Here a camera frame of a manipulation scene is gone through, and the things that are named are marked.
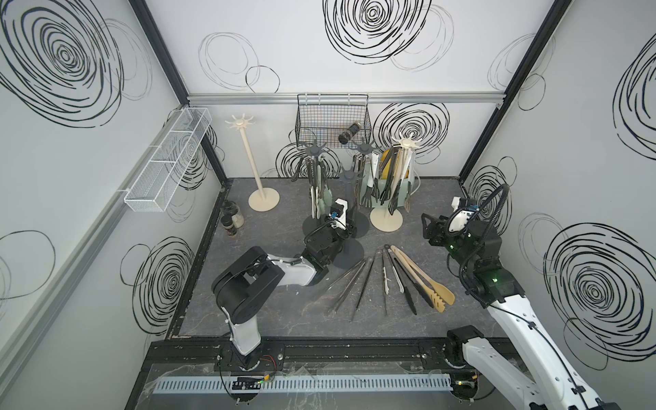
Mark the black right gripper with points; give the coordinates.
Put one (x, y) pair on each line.
(439, 227)

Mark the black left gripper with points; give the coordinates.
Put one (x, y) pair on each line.
(348, 233)

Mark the dark grey rack stand front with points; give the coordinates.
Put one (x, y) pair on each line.
(310, 223)

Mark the dark grey rack stand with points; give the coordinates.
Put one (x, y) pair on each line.
(351, 250)
(310, 223)
(357, 218)

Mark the dark grey rack stand back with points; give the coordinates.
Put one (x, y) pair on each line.
(357, 218)

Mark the green ringed steel tongs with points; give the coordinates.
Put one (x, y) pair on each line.
(328, 195)

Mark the wooden bamboo tongs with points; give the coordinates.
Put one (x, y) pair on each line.
(435, 294)

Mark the black nylon tongs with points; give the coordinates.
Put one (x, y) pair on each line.
(404, 280)

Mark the clear handled steel tongs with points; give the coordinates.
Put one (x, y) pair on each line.
(370, 180)

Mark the tall cream utensil rack stand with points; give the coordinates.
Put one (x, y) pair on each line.
(264, 198)

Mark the steel wire tongs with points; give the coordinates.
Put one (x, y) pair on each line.
(301, 170)

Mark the white handled slotted steel tongs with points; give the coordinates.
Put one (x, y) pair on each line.
(406, 184)

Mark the black slotted spatula tongs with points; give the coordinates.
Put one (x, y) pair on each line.
(384, 184)

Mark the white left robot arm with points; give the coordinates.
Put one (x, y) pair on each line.
(243, 288)

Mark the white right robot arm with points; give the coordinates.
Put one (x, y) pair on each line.
(551, 381)

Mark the slim black tongs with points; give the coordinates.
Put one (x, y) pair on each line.
(363, 287)

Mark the small steel tongs white tip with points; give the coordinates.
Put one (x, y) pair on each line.
(390, 277)

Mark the small glass jar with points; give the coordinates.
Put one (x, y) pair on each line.
(236, 215)

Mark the yellow sponge toast slice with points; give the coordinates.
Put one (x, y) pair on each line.
(385, 165)

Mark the black pepper grinder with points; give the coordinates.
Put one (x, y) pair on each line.
(347, 135)

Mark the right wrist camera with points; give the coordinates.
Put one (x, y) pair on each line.
(463, 210)

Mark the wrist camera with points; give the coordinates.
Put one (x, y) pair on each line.
(338, 214)
(463, 210)

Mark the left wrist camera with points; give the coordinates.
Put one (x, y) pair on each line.
(338, 214)

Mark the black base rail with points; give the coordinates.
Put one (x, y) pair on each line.
(275, 353)

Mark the black wire wall basket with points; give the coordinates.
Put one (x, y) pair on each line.
(322, 117)

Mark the grey cable duct strip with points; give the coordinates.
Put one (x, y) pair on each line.
(304, 384)

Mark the white wire wall basket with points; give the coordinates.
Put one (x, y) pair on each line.
(177, 162)

